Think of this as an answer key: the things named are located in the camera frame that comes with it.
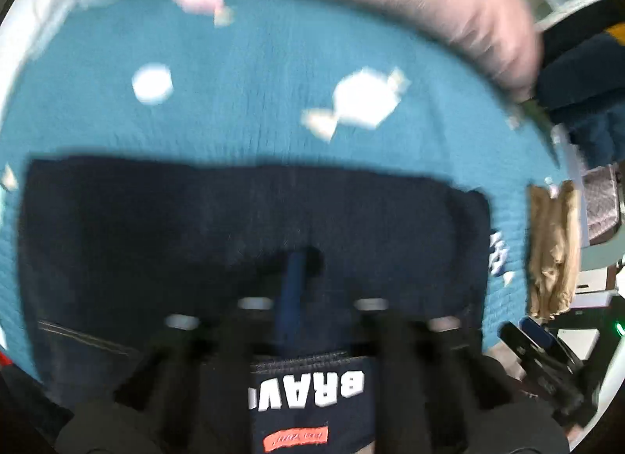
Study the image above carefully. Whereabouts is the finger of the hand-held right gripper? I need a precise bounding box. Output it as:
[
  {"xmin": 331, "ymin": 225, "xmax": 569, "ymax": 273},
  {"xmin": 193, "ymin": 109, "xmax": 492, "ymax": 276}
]
[{"xmin": 498, "ymin": 316, "xmax": 583, "ymax": 383}]

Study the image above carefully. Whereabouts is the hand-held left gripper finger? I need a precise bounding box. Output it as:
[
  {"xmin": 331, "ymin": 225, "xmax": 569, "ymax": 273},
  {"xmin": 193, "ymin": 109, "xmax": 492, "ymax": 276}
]
[
  {"xmin": 114, "ymin": 251, "xmax": 295, "ymax": 454},
  {"xmin": 293, "ymin": 251, "xmax": 509, "ymax": 454}
]

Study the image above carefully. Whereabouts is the dark denim jacket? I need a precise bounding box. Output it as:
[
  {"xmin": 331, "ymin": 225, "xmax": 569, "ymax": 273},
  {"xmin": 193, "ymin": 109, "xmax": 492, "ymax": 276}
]
[{"xmin": 17, "ymin": 156, "xmax": 491, "ymax": 454}]

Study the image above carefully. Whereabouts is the dark blue clothes pile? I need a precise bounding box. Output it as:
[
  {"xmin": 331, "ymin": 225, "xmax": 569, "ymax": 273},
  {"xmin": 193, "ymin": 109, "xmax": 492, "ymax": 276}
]
[{"xmin": 534, "ymin": 0, "xmax": 625, "ymax": 172}]

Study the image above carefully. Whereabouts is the tan folded garment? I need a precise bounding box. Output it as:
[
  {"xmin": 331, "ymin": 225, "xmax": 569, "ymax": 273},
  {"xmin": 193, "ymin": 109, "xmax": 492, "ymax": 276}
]
[{"xmin": 527, "ymin": 181, "xmax": 582, "ymax": 323}]

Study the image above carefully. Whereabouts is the pink checkered cloth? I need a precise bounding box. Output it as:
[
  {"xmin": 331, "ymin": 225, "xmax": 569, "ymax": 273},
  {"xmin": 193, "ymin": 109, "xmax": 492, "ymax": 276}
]
[{"xmin": 583, "ymin": 166, "xmax": 623, "ymax": 245}]

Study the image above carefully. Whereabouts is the teal quilted bed mat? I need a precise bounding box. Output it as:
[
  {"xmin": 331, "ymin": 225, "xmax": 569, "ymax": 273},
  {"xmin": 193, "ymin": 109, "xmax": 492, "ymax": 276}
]
[{"xmin": 0, "ymin": 0, "xmax": 567, "ymax": 386}]

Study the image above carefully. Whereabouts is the pink quilt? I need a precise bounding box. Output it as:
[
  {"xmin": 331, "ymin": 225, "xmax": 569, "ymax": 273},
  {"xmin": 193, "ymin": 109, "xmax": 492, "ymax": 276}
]
[{"xmin": 51, "ymin": 0, "xmax": 545, "ymax": 100}]

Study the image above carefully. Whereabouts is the white pillow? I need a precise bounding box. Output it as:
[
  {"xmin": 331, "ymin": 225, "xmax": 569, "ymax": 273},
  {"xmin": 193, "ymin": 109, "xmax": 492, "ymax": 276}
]
[{"xmin": 0, "ymin": 0, "xmax": 64, "ymax": 108}]

